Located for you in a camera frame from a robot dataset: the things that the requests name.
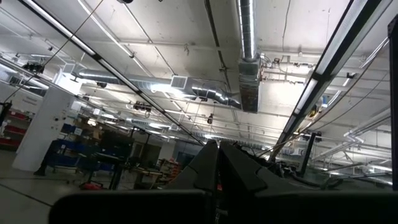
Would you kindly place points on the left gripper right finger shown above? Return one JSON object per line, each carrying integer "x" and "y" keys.
{"x": 242, "y": 177}

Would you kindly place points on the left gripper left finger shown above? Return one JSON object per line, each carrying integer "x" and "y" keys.
{"x": 199, "y": 180}

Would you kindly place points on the shelf with boxes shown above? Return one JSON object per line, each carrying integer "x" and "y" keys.
{"x": 170, "y": 169}

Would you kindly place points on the dark workbench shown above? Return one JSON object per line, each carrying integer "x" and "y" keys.
{"x": 124, "y": 165}

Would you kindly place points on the red floor object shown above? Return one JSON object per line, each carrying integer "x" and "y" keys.
{"x": 91, "y": 186}

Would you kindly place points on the blue cart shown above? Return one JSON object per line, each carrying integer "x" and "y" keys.
{"x": 71, "y": 155}

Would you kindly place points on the long ceiling light strip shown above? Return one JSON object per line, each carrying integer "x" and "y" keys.
{"x": 323, "y": 68}
{"x": 118, "y": 73}

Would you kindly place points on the white square pillar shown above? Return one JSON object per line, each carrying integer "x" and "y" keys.
{"x": 43, "y": 130}

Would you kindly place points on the red storage shelf rack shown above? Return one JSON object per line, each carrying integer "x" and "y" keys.
{"x": 14, "y": 130}

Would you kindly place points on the black stand post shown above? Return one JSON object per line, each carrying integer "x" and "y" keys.
{"x": 308, "y": 152}

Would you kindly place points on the silver spiral air duct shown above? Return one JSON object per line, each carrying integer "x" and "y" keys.
{"x": 205, "y": 91}

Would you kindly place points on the rectangular metal duct box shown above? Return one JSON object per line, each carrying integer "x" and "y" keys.
{"x": 249, "y": 87}

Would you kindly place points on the round silver air duct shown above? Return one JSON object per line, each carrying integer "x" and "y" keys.
{"x": 247, "y": 28}

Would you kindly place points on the black frame post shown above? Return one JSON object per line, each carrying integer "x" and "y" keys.
{"x": 394, "y": 109}

